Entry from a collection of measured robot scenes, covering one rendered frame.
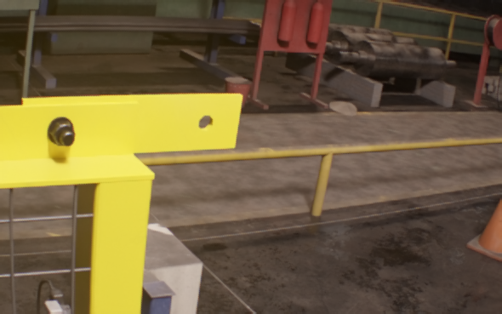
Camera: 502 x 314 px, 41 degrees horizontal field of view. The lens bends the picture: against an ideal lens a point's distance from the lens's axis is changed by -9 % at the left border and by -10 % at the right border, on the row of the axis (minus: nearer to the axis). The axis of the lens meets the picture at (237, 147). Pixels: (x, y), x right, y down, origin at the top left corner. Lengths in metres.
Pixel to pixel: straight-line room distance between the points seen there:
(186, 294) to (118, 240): 1.73
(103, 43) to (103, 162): 9.04
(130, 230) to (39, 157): 0.10
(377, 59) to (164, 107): 8.45
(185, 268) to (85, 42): 7.44
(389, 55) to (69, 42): 4.16
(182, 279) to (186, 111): 1.66
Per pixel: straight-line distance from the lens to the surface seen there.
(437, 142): 5.96
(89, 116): 0.59
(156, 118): 0.62
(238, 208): 5.20
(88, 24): 7.95
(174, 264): 2.25
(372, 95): 8.91
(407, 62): 9.44
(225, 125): 0.66
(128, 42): 9.76
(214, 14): 9.32
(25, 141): 0.58
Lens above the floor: 2.01
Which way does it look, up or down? 18 degrees down
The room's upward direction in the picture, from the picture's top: 9 degrees clockwise
